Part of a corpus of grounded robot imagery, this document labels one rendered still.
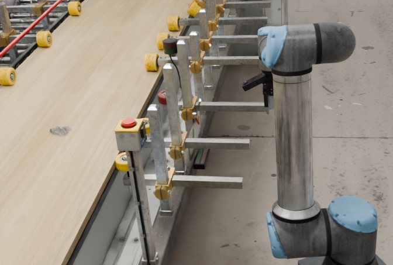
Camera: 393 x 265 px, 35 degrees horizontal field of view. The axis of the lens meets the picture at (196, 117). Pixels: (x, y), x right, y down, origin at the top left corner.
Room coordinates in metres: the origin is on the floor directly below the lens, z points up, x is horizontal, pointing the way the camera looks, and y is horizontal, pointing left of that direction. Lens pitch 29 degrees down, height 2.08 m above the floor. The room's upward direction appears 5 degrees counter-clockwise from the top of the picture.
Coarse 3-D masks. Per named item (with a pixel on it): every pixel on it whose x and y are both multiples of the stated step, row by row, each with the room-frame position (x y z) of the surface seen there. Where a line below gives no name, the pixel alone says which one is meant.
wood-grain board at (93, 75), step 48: (96, 0) 3.75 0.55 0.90; (144, 0) 3.66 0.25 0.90; (48, 48) 3.01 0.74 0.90; (96, 48) 2.95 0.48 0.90; (144, 48) 2.89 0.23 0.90; (0, 96) 2.49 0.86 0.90; (48, 96) 2.44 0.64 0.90; (96, 96) 2.40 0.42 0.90; (144, 96) 2.35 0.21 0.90; (0, 144) 2.05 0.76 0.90; (48, 144) 2.02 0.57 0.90; (96, 144) 1.98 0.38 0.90; (0, 192) 1.73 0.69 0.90; (48, 192) 1.70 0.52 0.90; (96, 192) 1.67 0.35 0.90; (0, 240) 1.47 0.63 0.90; (48, 240) 1.45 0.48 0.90
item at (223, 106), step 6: (180, 102) 2.34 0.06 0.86; (204, 102) 2.32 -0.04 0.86; (210, 102) 2.31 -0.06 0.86; (216, 102) 2.31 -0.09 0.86; (222, 102) 2.30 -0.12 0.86; (228, 102) 2.30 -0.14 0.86; (234, 102) 2.29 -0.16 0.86; (240, 102) 2.29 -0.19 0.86; (246, 102) 2.28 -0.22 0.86; (252, 102) 2.28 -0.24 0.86; (258, 102) 2.27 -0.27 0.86; (180, 108) 2.32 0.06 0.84; (204, 108) 2.30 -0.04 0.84; (210, 108) 2.29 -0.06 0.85; (216, 108) 2.28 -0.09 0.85; (222, 108) 2.28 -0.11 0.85; (228, 108) 2.27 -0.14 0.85; (234, 108) 2.27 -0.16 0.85; (240, 108) 2.26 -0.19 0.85; (246, 108) 2.26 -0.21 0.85; (252, 108) 2.25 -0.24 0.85; (258, 108) 2.25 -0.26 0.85; (264, 108) 2.24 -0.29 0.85
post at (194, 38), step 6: (192, 36) 2.51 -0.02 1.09; (198, 36) 2.53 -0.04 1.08; (192, 42) 2.51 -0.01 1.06; (198, 42) 2.52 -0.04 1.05; (192, 48) 2.51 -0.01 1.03; (198, 48) 2.51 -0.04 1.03; (192, 54) 2.51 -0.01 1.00; (198, 54) 2.51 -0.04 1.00; (192, 60) 2.51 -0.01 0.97; (198, 60) 2.51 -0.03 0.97; (198, 78) 2.51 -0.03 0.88; (198, 84) 2.51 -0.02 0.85; (198, 90) 2.51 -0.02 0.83; (198, 96) 2.51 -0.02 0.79
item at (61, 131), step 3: (57, 126) 2.12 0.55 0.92; (66, 126) 2.12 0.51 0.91; (51, 129) 2.11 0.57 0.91; (54, 129) 2.12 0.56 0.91; (57, 129) 2.11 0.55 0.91; (60, 129) 2.10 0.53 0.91; (63, 129) 2.09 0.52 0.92; (66, 129) 2.11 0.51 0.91; (69, 129) 2.11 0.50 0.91; (51, 132) 2.10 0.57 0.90; (54, 132) 2.09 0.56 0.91; (57, 132) 2.09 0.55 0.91; (60, 132) 2.09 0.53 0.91; (63, 132) 2.09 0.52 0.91; (66, 132) 2.09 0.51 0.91; (60, 135) 2.08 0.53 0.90; (63, 135) 2.08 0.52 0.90
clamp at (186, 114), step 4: (196, 96) 2.36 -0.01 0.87; (192, 100) 2.33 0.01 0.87; (196, 100) 2.34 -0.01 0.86; (192, 104) 2.29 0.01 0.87; (184, 108) 2.26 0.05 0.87; (188, 108) 2.26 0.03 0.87; (192, 108) 2.26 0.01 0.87; (180, 112) 2.26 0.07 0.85; (184, 112) 2.24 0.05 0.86; (188, 112) 2.24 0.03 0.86; (192, 112) 2.25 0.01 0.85; (184, 116) 2.24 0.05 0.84; (188, 116) 2.24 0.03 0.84; (192, 116) 2.24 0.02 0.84; (184, 120) 2.24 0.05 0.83; (188, 120) 2.24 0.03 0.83
